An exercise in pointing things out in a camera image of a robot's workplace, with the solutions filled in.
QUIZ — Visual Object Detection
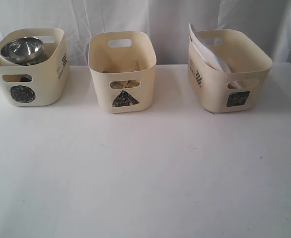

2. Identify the cream bin with square mark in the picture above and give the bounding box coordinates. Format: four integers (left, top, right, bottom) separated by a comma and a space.
188, 29, 273, 113

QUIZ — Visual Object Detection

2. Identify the white square plate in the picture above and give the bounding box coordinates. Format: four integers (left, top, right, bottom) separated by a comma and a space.
188, 22, 231, 76

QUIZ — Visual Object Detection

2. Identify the cream bin with circle mark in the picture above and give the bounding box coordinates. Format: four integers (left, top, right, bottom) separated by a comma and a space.
0, 28, 70, 107

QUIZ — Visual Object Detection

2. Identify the steel bowl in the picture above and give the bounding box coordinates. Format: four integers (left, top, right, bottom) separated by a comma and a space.
0, 37, 44, 63

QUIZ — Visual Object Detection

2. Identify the white ceramic bowl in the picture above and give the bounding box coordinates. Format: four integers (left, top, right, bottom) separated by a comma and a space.
0, 50, 19, 66

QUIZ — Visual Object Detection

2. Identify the wooden chopstick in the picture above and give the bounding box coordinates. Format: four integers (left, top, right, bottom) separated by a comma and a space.
124, 61, 140, 88
110, 80, 139, 89

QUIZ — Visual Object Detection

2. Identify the cream bin with triangle mark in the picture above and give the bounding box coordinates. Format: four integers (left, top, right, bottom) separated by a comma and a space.
88, 31, 156, 114

